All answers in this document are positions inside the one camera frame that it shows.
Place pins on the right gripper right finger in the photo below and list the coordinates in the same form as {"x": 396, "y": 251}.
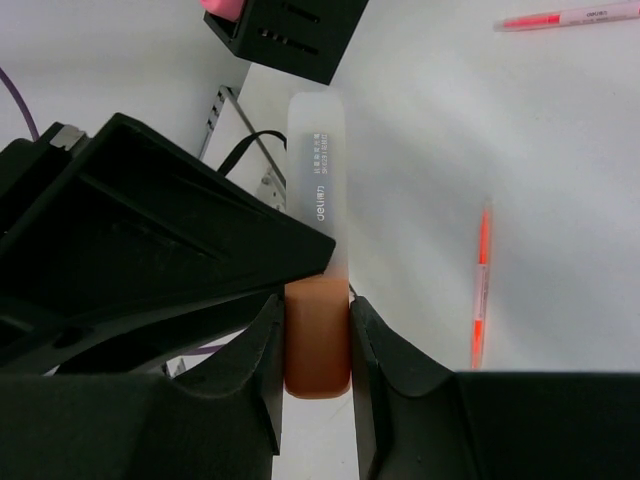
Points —
{"x": 416, "y": 419}

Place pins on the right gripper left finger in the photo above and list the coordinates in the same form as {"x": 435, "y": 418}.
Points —
{"x": 221, "y": 419}

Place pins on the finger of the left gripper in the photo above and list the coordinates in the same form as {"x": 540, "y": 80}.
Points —
{"x": 121, "y": 250}

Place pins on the orange cap grey marker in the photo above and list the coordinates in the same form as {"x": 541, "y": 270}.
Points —
{"x": 317, "y": 338}

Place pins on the pink cap glue bottle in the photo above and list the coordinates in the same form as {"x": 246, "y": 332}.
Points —
{"x": 229, "y": 10}

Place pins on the orange clear pen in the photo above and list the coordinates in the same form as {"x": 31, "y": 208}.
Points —
{"x": 481, "y": 287}

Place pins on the black slotted organizer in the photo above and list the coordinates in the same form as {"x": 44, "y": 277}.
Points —
{"x": 304, "y": 38}

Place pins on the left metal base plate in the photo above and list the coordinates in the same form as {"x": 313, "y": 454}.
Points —
{"x": 233, "y": 147}

